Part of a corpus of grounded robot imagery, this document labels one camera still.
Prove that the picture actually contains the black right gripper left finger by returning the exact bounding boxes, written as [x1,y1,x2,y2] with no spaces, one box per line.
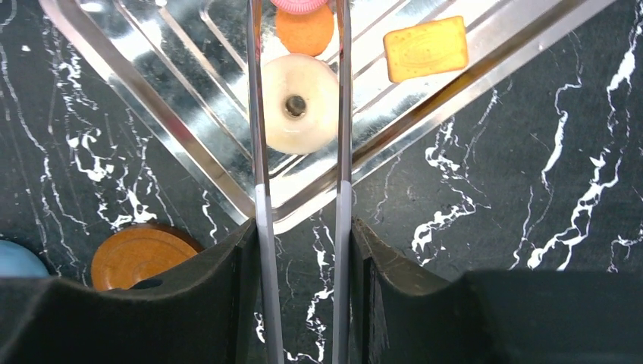
[1,220,259,363]

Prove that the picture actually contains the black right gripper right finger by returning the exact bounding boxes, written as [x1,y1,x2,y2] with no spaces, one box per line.
[350,219,642,363]

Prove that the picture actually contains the silver metal tongs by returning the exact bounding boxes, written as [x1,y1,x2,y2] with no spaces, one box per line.
[246,1,353,363]

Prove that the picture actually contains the cream white donut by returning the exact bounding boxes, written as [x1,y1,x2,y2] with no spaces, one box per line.
[262,54,339,155]

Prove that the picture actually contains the round orange cookie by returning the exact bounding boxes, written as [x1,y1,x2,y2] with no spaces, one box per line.
[275,3,335,57]

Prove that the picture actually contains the pink round macaron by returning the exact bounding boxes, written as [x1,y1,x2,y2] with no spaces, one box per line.
[271,0,328,15]

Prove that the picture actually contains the brown wooden saucer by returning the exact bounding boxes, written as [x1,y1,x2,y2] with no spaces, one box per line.
[91,223,204,291]

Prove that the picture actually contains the white ceramic mug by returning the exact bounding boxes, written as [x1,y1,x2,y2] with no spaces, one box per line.
[1,240,49,278]

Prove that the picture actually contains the silver metal tray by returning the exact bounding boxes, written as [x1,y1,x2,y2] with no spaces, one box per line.
[42,1,607,223]

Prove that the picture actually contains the yellow rectangular biscuit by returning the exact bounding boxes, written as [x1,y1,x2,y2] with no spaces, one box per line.
[383,16,469,83]

